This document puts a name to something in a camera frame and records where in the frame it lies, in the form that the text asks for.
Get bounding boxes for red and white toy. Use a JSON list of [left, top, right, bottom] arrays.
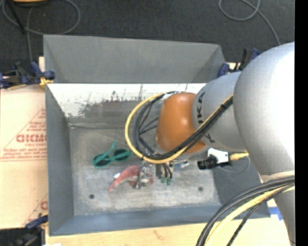
[[108, 165, 155, 193]]

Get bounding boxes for green sunglasses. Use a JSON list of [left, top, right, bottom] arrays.
[[92, 140, 132, 169]]

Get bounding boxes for grey metal bin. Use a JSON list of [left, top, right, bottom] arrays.
[[43, 34, 271, 237]]

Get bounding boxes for brown cardboard board red print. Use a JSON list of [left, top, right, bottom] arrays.
[[0, 85, 50, 231]]

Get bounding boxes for black cylinder on white bracket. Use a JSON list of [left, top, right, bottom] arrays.
[[197, 148, 232, 170]]

